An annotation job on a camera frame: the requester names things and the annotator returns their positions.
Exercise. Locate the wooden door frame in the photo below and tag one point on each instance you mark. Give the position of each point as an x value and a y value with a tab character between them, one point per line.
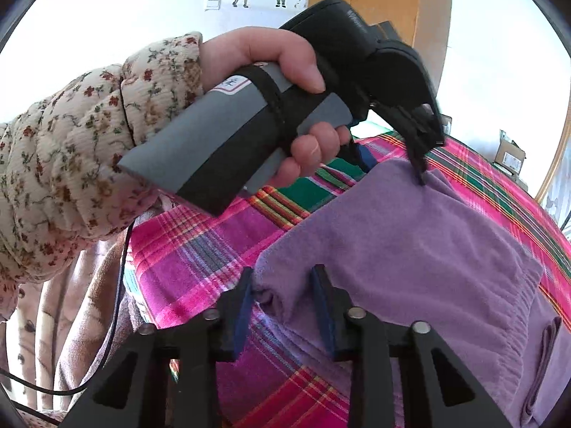
553	169

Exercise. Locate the plaid bed sheet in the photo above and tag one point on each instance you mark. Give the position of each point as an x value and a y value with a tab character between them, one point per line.
192	258

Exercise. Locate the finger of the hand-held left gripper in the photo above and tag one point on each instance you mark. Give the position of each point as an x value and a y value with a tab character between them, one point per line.
421	133
363	156

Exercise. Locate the person's left hand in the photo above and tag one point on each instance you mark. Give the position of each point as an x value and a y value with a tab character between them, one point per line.
254	49

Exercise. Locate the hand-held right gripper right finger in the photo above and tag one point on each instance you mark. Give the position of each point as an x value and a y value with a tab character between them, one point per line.
323	312

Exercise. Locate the wooden wardrobe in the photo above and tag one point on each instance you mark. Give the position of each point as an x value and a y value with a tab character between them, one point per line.
401	13

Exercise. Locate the white wall socket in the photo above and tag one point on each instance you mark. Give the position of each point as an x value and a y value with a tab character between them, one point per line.
213	4

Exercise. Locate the person's left forearm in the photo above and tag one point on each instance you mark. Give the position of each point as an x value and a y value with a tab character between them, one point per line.
76	156

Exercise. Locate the brown cardboard box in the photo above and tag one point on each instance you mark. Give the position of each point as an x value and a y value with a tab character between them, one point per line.
511	154

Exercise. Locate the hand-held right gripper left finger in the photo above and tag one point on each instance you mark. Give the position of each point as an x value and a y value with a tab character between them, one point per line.
241	316

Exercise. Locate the person's beige fleece garment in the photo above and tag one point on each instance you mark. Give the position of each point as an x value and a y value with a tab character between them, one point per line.
80	312

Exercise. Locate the purple fleece pants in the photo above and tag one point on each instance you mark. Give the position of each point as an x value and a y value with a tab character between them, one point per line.
424	254

